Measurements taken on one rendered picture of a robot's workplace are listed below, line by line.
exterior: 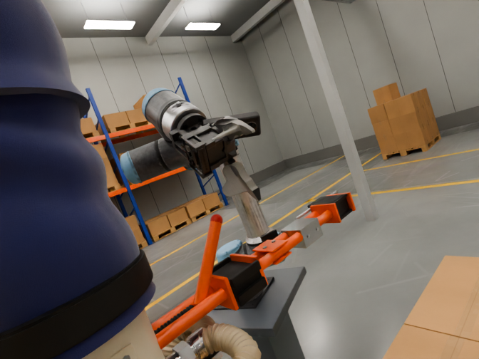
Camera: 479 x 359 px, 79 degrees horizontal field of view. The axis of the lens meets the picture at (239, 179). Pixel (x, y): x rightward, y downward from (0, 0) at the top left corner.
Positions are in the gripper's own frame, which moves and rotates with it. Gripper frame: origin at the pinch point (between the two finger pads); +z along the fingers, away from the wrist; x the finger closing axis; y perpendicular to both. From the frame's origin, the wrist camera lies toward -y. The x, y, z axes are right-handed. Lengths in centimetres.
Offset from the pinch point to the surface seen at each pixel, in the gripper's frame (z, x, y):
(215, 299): 6.5, -14.5, 16.8
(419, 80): -329, -382, -871
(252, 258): 4.3, -15.2, 7.0
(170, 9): -864, -144, -387
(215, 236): -0.9, -10.0, 10.8
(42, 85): -7.0, 20.8, 22.8
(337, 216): 4.0, -24.5, -19.0
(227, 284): 6.2, -13.3, 14.0
